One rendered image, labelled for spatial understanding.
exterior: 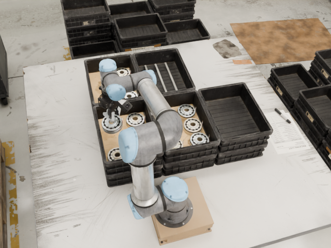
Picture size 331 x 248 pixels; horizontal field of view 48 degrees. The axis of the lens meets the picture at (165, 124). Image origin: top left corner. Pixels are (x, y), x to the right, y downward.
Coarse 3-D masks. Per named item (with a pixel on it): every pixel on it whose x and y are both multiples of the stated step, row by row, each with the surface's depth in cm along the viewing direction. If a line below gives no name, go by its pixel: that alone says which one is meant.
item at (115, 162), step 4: (128, 100) 204; (132, 100) 204; (136, 100) 205; (140, 100) 205; (148, 108) 203; (96, 112) 197; (148, 112) 199; (96, 116) 197; (152, 116) 197; (96, 120) 194; (152, 120) 195; (96, 124) 193; (100, 132) 188; (100, 136) 186; (100, 140) 185; (100, 144) 183; (104, 152) 180; (104, 156) 178; (104, 160) 177; (112, 160) 177; (116, 160) 178; (120, 160) 177; (104, 164) 177; (108, 164) 176; (112, 164) 177; (116, 164) 178
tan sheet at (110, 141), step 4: (140, 112) 212; (120, 116) 210; (124, 116) 210; (100, 120) 207; (124, 120) 208; (100, 124) 205; (124, 124) 206; (100, 128) 203; (124, 128) 204; (104, 132) 201; (104, 136) 199; (108, 136) 200; (112, 136) 200; (116, 136) 200; (104, 140) 198; (108, 140) 198; (112, 140) 198; (116, 140) 198; (104, 144) 196; (108, 144) 196; (112, 144) 196; (116, 144) 196; (104, 148) 194; (108, 148) 194; (112, 148) 194
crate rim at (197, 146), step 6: (192, 90) 212; (198, 96) 209; (204, 108) 203; (210, 120) 197; (216, 132) 192; (198, 144) 186; (204, 144) 186; (210, 144) 187; (216, 144) 188; (174, 150) 183; (180, 150) 184; (186, 150) 185; (192, 150) 186
